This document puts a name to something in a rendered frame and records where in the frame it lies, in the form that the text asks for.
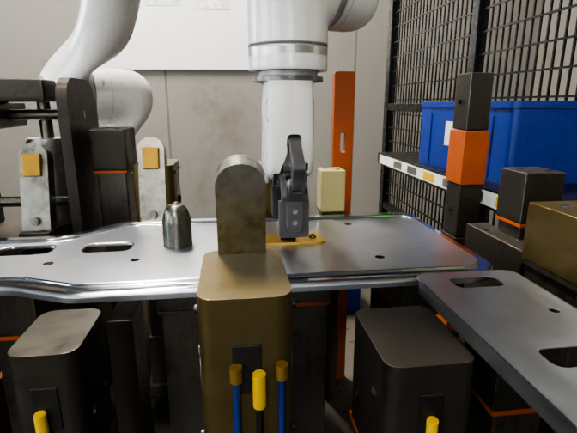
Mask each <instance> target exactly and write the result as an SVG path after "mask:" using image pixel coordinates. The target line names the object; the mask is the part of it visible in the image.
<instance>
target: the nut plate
mask: <svg viewBox="0 0 577 433"><path fill-rule="evenodd" d="M310 234H315V235H316V238H310ZM322 243H325V239H324V238H323V236H322V235H321V233H319V232H309V235H308V236H307V237H295V238H281V237H280V236H279V234H266V246H282V245H304V244H322Z"/></svg>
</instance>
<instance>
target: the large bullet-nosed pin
mask: <svg viewBox="0 0 577 433"><path fill-rule="evenodd" d="M162 230H163V241H164V247H166V248H172V249H178V248H185V247H189V246H191V245H192V231H191V216H190V213H189V211H188V210H187V208H186V207H185V206H184V205H183V204H180V203H179V202H177V201H175V202H173V203H172V204H170V205H168V206H167V207H166V209H165V210H164V213H163V217H162Z"/></svg>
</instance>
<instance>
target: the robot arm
mask: <svg viewBox="0 0 577 433"><path fill-rule="evenodd" d="M140 2H141V0H81V2H80V9H79V14H78V18H77V22H76V26H75V28H74V30H73V32H72V34H71V35H70V37H69V38H68V39H67V40H66V41H65V42H64V43H63V45H62V46H61V47H60V48H59V49H58V50H57V51H56V52H55V53H54V55H53V56H52V57H51V58H50V60H49V61H48V62H47V63H46V65H45V67H44V68H43V70H42V71H41V73H40V75H39V79H46V80H53V81H55V83H57V80H58V78H60V77H73V78H78V79H83V80H86V81H88V82H89V84H90V85H91V88H92V90H93V91H94V97H95V100H96V106H97V113H98V120H99V124H107V127H124V126H132V127H134V130H135V135H136V134H137V132H138V131H139V130H140V129H141V127H142V126H143V124H144V123H145V121H146V120H147V118H148V117H149V115H150V113H151V110H152V106H153V94H152V92H151V88H150V86H149V84H148V82H147V81H146V80H145V78H144V77H142V76H141V75H139V74H138V73H136V72H134V71H132V70H122V69H114V68H102V67H101V66H102V65H103V64H105V63H107V62H108V61H110V60H111V59H113V58H115V57H117V56H118V55H119V54H120V53H121V52H122V51H123V50H124V49H125V47H126V46H127V44H128V43H129V41H130V39H131V36H132V34H133V31H134V28H135V25H136V22H137V15H138V11H139V7H140ZM378 4H379V0H247V32H248V67H249V71H250V72H253V73H258V76H255V77H254V78H253V82H256V83H262V84H263V93H262V168H263V170H264V172H265V174H266V175H267V176H268V177H270V178H272V185H271V215H272V216H273V217H278V228H279V236H280V237H281V238H295V237H307V236H308V235H309V200H308V188H307V176H309V175H310V174H311V173H312V172H313V152H314V108H313V103H314V99H313V84H314V83H316V82H323V77H322V76H318V73H321V72H327V58H328V47H327V46H328V31H330V32H338V33H347V32H353V31H356V30H358V29H360V28H362V27H364V26H366V25H367V24H368V23H369V22H370V21H371V19H372V18H373V16H374V14H375V12H376V9H377V7H378Z"/></svg>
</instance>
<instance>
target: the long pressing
mask: <svg viewBox="0 0 577 433"><path fill-rule="evenodd" d="M346 224H351V225H346ZM191 231H192V243H193V244H192V245H191V246H189V247H185V248H178V249H172V248H166V247H164V241H163V230H162V220H142V221H129V222H122V223H116V224H112V225H108V226H105V227H101V228H97V229H90V230H86V231H82V232H79V233H74V234H68V235H54V236H35V237H10V238H0V254H1V253H3V252H6V251H9V250H20V249H42V248H54V249H53V250H52V251H51V252H49V253H43V254H34V255H12V256H0V296H20V297H26V298H33V299H38V300H44V301H49V302H61V303H91V302H122V301H139V300H155V299H172V298H188V297H197V287H198V283H199V278H200V271H201V268H202V263H203V256H204V255H205V254H206V253H208V252H212V251H218V243H217V227H216V218H197V219H192V220H191ZM309 232H319V233H321V235H322V236H323V238H324V239H325V243H322V244H304V245H282V246H266V248H270V249H275V250H277V251H279V252H280V254H281V256H282V262H283V264H284V267H285V270H286V272H287V275H288V280H289V282H290V285H291V289H292V292H302V291H319V290H351V289H367V288H384V287H399V286H416V285H419V281H418V280H417V278H416V277H417V276H418V275H420V274H424V273H442V272H459V271H493V266H492V265H491V264H490V263H489V262H488V261H487V260H486V259H484V258H482V257H481V256H479V255H478V254H476V253H474V252H472V251H471V250H470V249H468V248H467V247H464V246H463V245H461V244H459V243H458V242H456V241H455V240H453V239H452V238H450V237H448V236H447V235H444V234H443V233H441V232H440V231H439V230H437V229H435V228H433V227H432V226H430V225H429V224H427V223H425V222H423V221H422V220H420V219H419V218H418V217H416V216H414V215H412V214H409V213H400V212H388V213H361V214H333V215H309ZM110 246H132V248H131V249H129V250H126V251H120V252H99V253H85V251H86V250H87V249H89V248H91V247H110ZM377 256H380V257H384V258H383V259H378V258H376V257H377ZM134 259H140V260H138V261H132V260H134ZM47 263H53V264H51V265H45V264H47Z"/></svg>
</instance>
